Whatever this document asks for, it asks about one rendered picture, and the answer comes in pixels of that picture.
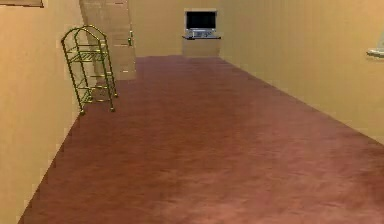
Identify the tan room door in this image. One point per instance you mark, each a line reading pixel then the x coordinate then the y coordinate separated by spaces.
pixel 116 40

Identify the open silver laptop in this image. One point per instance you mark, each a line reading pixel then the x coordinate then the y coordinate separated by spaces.
pixel 201 23

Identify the tan cabinet with dark top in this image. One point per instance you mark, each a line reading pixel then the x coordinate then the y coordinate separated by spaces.
pixel 201 46

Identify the grey wall fixture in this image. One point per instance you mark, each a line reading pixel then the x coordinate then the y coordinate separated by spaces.
pixel 377 50

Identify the brown framed picture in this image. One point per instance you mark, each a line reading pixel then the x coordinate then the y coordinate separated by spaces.
pixel 23 2

